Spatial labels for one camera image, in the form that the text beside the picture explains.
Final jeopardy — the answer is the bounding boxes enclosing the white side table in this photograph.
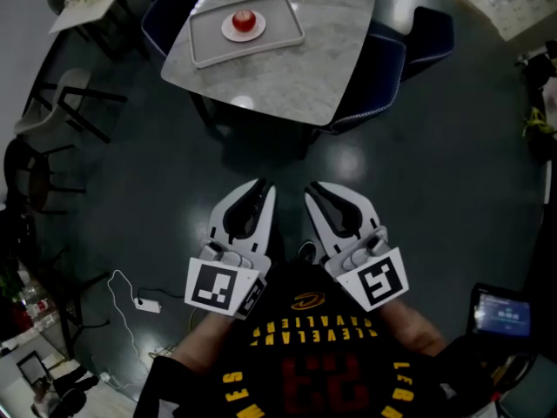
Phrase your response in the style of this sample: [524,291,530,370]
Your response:
[48,0,140,35]

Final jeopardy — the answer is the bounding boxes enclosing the black cable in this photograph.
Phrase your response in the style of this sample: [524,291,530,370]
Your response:
[138,287,186,300]

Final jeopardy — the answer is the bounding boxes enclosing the black tablet lit screen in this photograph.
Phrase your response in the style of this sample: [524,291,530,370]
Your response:
[467,282,535,340]

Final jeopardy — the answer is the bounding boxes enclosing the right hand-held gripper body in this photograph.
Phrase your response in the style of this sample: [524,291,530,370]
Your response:
[320,225,411,314]

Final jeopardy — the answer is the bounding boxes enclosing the white cable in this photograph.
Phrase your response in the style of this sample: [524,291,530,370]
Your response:
[106,269,151,389]

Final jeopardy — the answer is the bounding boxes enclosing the green potted plant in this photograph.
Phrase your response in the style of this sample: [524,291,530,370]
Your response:
[520,105,557,142]

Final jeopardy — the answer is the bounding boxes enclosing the person's dark shoe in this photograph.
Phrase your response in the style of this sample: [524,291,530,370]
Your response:
[298,239,318,263]

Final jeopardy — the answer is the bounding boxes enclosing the grey shell chair black legs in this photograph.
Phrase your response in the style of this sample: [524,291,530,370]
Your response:
[12,67,130,145]

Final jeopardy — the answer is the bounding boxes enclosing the white rectangular tray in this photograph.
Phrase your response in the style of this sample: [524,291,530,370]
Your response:
[187,0,306,70]

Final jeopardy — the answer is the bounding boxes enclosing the person's black jersey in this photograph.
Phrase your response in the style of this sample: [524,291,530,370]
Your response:
[138,259,495,418]

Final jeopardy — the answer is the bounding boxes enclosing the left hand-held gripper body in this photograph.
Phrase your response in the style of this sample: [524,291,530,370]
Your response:
[184,238,273,321]

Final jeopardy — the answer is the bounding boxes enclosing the white power adapter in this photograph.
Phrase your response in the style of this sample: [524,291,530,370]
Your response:
[134,297,163,314]

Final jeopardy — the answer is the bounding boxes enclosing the person's left forearm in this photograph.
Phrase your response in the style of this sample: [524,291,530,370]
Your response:
[170,310,245,374]

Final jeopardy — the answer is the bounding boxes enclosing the dark blue upholstered chair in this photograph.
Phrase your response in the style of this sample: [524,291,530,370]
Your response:
[140,0,211,61]
[319,32,408,137]
[400,5,456,83]

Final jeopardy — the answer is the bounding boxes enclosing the red apple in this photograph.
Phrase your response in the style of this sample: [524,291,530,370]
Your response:
[232,10,258,33]

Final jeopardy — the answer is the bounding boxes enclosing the black round stool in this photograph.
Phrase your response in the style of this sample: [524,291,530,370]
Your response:
[3,138,88,216]

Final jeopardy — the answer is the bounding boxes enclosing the light speckled counter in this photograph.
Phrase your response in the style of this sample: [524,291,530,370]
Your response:
[426,0,557,43]

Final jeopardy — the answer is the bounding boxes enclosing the person's right forearm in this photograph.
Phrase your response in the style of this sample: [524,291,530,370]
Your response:
[377,298,449,357]

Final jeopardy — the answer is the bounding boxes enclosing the white round plate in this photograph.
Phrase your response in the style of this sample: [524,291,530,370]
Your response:
[220,10,267,44]

